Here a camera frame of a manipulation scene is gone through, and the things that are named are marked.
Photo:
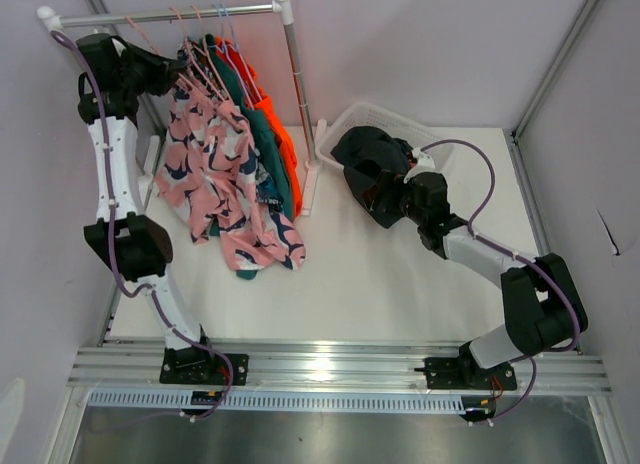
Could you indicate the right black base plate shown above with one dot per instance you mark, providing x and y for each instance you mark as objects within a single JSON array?
[{"x": 462, "y": 373}]

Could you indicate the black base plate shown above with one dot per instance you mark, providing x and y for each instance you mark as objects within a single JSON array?
[
  {"x": 227, "y": 366},
  {"x": 462, "y": 373}
]

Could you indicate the orange shorts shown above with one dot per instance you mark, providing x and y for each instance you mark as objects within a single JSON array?
[{"x": 285, "y": 145}]

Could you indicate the teal shorts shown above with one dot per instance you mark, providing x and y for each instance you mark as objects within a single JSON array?
[{"x": 236, "y": 177}]

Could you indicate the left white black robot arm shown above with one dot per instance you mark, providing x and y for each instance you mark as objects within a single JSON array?
[{"x": 137, "y": 250}]

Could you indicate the aluminium mounting rail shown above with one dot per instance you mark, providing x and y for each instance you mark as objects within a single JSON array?
[{"x": 332, "y": 366}]

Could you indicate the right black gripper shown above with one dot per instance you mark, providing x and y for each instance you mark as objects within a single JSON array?
[{"x": 390, "y": 183}]

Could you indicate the metal clothes rack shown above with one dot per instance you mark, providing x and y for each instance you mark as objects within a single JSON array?
[{"x": 102, "y": 18}]

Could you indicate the white slotted cable duct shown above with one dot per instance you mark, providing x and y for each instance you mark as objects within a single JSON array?
[{"x": 412, "y": 403}]

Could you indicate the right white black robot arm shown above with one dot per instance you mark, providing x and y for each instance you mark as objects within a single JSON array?
[{"x": 542, "y": 309}]

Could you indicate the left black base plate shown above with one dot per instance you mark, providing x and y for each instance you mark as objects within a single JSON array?
[{"x": 227, "y": 366}]

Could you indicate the blue patterned shorts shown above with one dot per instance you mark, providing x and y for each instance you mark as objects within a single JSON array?
[{"x": 272, "y": 182}]

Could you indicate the black shorts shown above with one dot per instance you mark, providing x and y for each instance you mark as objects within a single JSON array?
[{"x": 363, "y": 176}]

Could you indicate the blue wire hanger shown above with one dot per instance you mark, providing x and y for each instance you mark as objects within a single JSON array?
[
  {"x": 233, "y": 55},
  {"x": 220, "y": 29}
]

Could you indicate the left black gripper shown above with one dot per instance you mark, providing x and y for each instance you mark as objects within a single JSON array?
[{"x": 165, "y": 71}]

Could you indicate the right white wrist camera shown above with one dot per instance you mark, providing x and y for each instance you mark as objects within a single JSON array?
[{"x": 420, "y": 162}]

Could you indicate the white plastic basket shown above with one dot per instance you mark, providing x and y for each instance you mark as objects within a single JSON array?
[{"x": 368, "y": 132}]

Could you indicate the pink wire hanger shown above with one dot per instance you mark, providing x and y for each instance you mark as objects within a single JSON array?
[{"x": 143, "y": 34}]

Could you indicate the pink patterned shorts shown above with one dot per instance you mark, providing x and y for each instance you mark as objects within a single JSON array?
[{"x": 210, "y": 178}]

